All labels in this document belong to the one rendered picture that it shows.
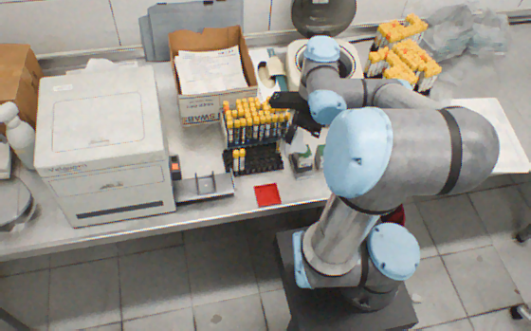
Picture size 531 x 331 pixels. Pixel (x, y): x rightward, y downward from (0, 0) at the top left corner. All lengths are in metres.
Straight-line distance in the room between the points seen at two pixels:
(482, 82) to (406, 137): 1.28
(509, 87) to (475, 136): 1.26
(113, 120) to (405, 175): 0.73
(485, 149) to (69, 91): 0.93
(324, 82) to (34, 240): 0.85
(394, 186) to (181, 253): 1.69
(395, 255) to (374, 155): 0.44
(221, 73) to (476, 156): 1.06
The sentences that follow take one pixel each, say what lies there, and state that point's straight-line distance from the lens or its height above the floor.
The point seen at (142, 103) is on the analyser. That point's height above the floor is 1.18.
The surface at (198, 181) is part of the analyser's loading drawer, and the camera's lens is 1.29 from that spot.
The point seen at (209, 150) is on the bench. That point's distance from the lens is 1.40.
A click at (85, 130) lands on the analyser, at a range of 1.11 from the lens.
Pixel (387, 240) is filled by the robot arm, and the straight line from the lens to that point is 0.97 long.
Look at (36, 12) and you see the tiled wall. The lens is 1.60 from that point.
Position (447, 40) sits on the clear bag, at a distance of 1.79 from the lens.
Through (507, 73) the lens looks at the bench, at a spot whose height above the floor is 0.87.
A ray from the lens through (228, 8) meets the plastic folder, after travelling 1.58.
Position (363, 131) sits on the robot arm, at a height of 1.58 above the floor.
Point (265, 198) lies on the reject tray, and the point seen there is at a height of 0.88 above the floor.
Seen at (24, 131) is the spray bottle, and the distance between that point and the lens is 1.36.
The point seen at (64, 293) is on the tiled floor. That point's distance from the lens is 2.24.
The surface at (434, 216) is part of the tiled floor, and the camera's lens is 2.49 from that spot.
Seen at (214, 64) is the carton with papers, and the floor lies 0.94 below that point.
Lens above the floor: 2.01
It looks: 55 degrees down
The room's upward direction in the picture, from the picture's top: 7 degrees clockwise
